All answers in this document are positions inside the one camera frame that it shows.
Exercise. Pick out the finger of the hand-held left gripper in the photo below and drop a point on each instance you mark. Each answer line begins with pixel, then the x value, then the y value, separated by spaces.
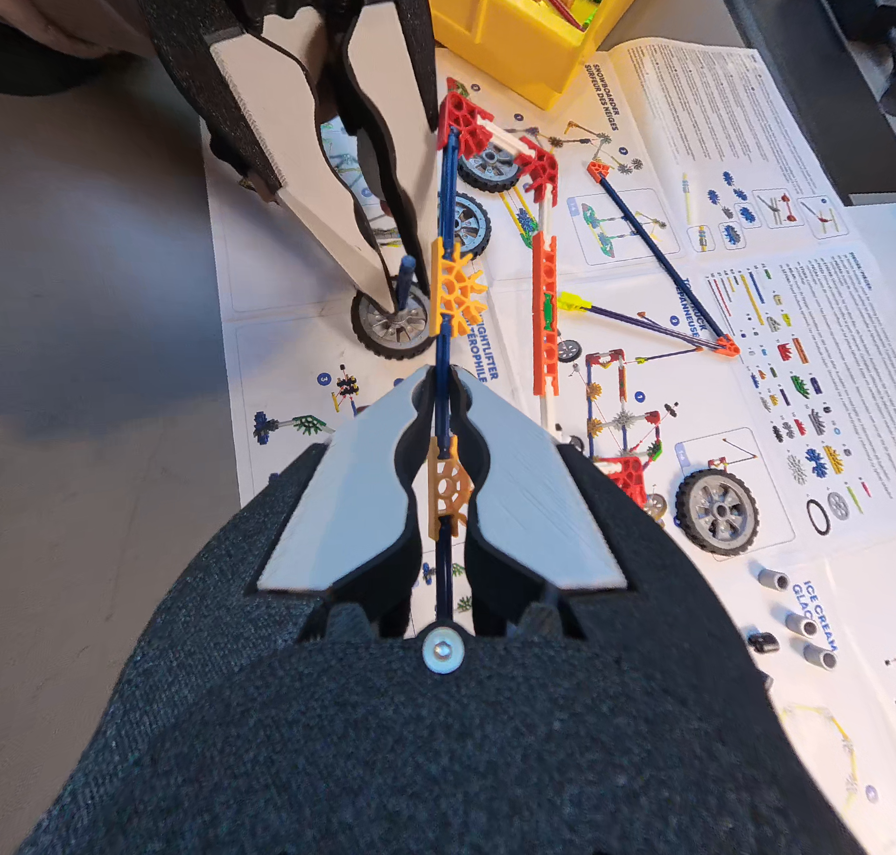
pixel 392 99
pixel 294 141

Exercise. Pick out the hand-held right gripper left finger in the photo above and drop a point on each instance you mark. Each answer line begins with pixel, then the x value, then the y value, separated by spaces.
pixel 336 519

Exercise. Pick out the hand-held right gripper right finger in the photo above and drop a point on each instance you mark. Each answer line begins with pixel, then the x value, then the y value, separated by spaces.
pixel 546 519

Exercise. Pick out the yellow plastic bin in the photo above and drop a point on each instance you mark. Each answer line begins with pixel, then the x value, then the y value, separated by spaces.
pixel 546 57

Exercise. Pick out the small black toy wheel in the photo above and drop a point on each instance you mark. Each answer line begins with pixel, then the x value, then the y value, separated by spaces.
pixel 473 225
pixel 717 509
pixel 392 330
pixel 493 169

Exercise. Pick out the colourful construction toy model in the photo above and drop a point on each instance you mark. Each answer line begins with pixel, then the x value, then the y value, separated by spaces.
pixel 458 288

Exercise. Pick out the grey desk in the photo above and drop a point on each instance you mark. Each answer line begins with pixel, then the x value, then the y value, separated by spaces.
pixel 98 379

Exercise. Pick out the printed instruction sheet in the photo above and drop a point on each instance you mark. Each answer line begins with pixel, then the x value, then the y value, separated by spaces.
pixel 700 421

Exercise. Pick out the small grey spacer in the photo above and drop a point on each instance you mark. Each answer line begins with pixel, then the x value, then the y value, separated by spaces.
pixel 819 655
pixel 770 575
pixel 801 620

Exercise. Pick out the small black connector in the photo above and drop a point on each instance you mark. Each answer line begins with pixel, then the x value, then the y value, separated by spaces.
pixel 763 641

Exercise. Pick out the blue rod V-shaped assembly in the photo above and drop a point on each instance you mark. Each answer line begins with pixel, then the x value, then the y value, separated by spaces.
pixel 665 274

